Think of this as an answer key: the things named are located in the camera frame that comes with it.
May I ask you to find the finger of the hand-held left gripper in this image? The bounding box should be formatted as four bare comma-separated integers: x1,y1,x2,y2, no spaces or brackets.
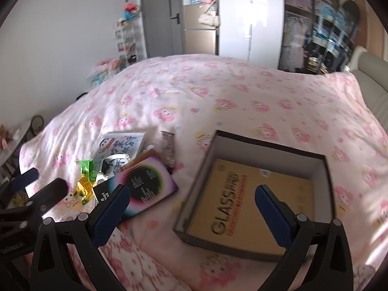
0,167,40,202
0,178,69,231

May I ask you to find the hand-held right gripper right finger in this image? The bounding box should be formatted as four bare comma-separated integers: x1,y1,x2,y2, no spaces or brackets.
255,184,354,291

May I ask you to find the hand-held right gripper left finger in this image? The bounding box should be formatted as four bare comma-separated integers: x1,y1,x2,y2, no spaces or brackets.
30,184,131,291

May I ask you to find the yellow foil wrapper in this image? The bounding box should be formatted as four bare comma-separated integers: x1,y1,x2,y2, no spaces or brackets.
76,176,95,205

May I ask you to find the yellow package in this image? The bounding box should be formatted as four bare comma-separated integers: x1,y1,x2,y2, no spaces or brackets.
184,158,314,257

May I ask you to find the green snack packet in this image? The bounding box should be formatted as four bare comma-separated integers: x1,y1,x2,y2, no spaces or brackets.
76,159,103,184

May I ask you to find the black booklet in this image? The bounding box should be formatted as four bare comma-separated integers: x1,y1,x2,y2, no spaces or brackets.
92,155,179,222

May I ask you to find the clear cartoon phone case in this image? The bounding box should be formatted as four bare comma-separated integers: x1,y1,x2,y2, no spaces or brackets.
95,154,131,179

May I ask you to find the cartoon picture board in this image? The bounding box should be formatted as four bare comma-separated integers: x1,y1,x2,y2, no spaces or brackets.
96,131,147,170

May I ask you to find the black cardboard box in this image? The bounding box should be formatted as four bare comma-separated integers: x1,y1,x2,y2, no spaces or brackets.
172,130,338,263

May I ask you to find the brown cream tube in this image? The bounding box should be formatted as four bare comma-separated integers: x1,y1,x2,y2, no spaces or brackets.
161,130,177,168

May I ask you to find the pink printed blanket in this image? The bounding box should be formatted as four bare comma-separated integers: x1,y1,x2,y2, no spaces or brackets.
18,54,388,291

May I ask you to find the pile of pink blue boxes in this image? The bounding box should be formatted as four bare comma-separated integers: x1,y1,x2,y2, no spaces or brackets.
88,58,122,88

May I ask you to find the white shelf rack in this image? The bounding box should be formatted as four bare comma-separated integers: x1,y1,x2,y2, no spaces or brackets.
113,21,139,67

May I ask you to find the beige padded headboard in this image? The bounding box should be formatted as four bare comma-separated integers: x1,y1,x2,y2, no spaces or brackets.
347,45,388,128

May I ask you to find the dark glass-door wardrobe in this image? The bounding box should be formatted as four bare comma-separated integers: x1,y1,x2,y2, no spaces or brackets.
277,0,360,76

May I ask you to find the beige refrigerator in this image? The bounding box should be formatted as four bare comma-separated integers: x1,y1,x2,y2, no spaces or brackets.
182,3,219,56

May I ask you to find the white wardrobe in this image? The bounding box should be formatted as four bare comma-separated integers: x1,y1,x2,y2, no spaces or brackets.
218,0,285,69

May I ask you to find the red plush toy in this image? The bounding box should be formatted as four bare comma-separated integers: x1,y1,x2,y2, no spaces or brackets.
122,1,142,22

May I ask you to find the grey door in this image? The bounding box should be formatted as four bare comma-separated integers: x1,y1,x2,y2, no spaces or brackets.
139,0,184,60

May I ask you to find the white handbag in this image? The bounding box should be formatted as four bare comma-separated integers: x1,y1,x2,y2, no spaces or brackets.
198,8,221,27

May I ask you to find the black skateboard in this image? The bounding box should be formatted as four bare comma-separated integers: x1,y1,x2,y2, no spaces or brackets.
341,0,362,41

